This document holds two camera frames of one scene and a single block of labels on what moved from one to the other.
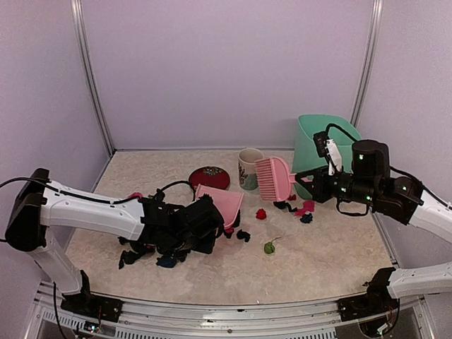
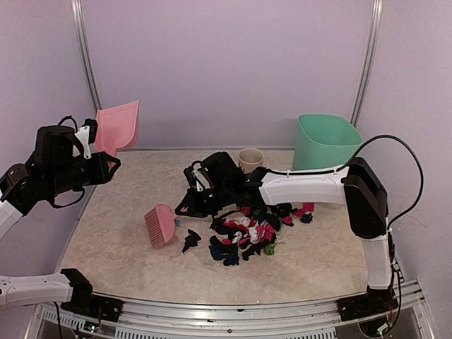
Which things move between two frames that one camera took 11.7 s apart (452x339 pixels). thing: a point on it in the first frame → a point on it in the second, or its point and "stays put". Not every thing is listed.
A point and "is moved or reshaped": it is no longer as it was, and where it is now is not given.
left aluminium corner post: x=77 y=10 stays put
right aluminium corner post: x=368 y=63 stays put
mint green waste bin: x=305 y=155 stays put
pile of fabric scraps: x=167 y=260 → x=253 y=232
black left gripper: x=207 y=245 → x=101 y=174
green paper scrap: x=269 y=248 stays put
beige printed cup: x=248 y=174 stays put
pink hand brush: x=275 y=178 is moved or reshaped
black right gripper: x=318 y=188 → x=194 y=208
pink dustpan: x=227 y=202 is moved or reshaped
